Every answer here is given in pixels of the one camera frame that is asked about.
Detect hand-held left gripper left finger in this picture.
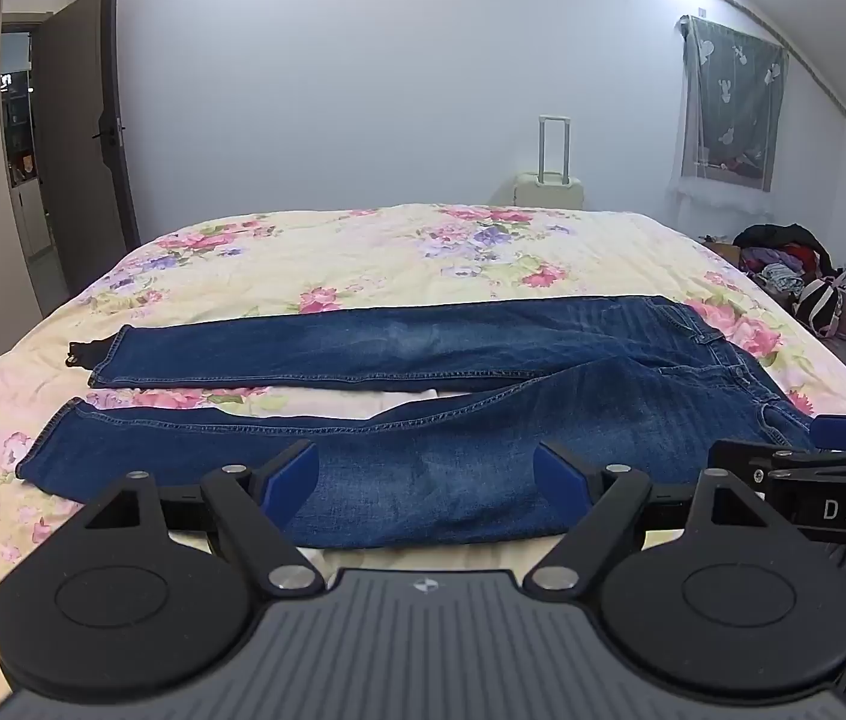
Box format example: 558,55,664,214
84,439,326,598

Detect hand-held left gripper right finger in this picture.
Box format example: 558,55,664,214
523,440,770,602

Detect blue denim pants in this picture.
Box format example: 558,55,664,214
16,295,818,549

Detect striped bag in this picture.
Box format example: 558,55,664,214
793,270,846,339

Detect white cloth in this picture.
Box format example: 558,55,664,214
352,388,443,418

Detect pile of clothes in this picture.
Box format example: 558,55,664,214
733,223,838,299

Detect cardboard box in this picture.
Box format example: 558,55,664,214
699,235,743,265

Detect floral bed blanket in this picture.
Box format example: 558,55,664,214
0,202,846,698

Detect cream suitcase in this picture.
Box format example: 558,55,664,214
514,115,587,212

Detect grey sheer curtain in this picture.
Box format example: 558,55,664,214
667,14,791,202

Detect dark brown door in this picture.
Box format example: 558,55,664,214
36,0,141,295

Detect wall conduit pipe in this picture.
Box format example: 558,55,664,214
631,0,846,123

